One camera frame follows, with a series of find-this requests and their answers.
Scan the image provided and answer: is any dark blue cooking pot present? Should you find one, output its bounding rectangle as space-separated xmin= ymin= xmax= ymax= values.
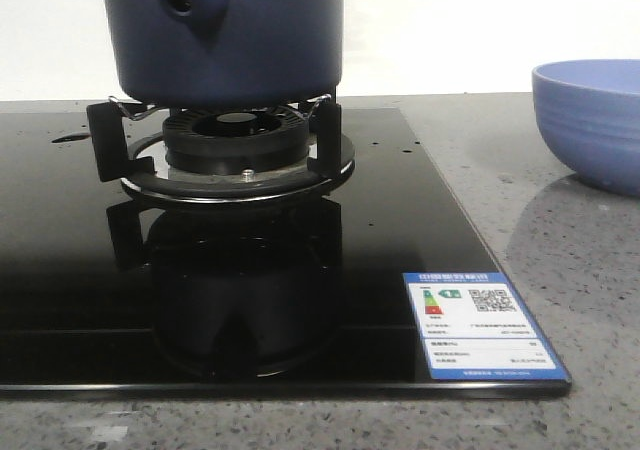
xmin=104 ymin=0 xmax=344 ymax=109

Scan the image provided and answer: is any blue ceramic bowl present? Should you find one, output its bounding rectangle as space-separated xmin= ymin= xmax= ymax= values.
xmin=532 ymin=59 xmax=639 ymax=196

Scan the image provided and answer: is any black metal pot support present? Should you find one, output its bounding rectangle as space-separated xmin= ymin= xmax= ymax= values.
xmin=86 ymin=94 xmax=355 ymax=205

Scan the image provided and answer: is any black round burner head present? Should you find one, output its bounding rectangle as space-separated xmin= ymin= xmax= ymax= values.
xmin=162 ymin=107 xmax=309 ymax=175

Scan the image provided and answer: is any blue white energy label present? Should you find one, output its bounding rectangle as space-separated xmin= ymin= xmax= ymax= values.
xmin=403 ymin=272 xmax=569 ymax=381

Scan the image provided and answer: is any black glass gas stove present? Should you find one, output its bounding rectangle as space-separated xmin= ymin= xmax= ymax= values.
xmin=1 ymin=108 xmax=571 ymax=399

